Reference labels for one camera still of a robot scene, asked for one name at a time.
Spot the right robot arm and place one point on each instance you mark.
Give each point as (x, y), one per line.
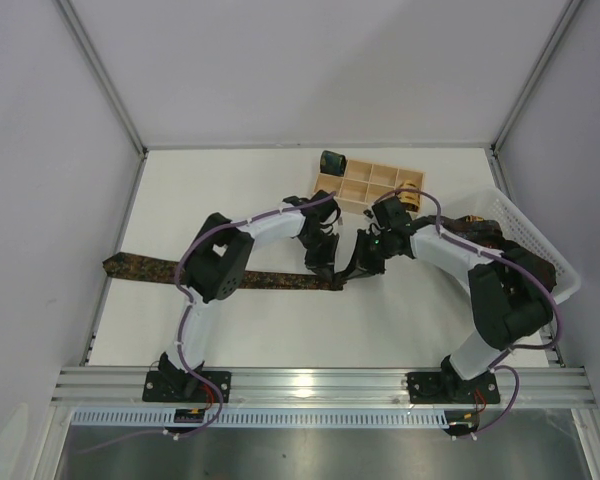
(509, 287)

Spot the pile of dark ties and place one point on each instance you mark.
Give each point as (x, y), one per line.
(461, 244)

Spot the wooden compartment box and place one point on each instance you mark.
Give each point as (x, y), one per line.
(364, 183)

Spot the rolled gold patterned tie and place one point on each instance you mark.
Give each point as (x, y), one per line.
(408, 194)

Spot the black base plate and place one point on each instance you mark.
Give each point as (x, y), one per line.
(215, 382)
(425, 387)

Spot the rolled dark green tie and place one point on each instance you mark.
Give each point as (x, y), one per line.
(332, 163)

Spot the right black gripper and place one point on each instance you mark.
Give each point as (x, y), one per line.
(366, 250)

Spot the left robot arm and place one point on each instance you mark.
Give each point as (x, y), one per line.
(215, 263)

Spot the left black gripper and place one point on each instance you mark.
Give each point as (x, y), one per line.
(321, 251)

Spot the white plastic basket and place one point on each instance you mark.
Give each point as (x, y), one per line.
(491, 204)

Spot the dark key-patterned tie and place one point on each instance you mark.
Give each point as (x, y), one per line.
(133, 267)

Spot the aluminium mounting rail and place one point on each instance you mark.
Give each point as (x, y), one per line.
(528, 388)

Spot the white slotted cable duct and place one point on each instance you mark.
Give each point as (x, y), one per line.
(264, 418)

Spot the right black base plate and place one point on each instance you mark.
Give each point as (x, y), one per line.
(425, 387)

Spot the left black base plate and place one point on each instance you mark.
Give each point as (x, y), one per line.
(215, 382)

